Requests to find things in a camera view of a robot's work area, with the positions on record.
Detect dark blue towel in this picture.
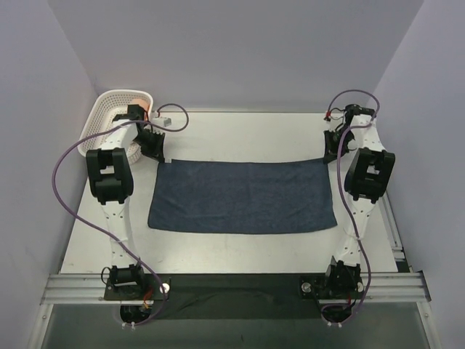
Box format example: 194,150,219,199
147,159,337,235

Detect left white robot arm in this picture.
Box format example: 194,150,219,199
86,99,165,300

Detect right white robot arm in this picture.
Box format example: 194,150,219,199
322,104,395,298

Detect rolled orange towel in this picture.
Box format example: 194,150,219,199
129,98,150,113

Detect white perforated plastic basket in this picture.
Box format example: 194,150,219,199
77,89,153,164

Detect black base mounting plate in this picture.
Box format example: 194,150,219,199
103,273,365,322

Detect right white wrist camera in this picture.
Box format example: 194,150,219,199
323,108,344,131

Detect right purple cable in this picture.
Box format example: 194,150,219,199
319,89,381,324

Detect purple cable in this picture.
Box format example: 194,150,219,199
319,89,381,324
52,103,190,324

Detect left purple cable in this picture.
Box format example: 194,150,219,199
52,103,190,324

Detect aluminium frame rail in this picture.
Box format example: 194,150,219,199
28,107,433,349

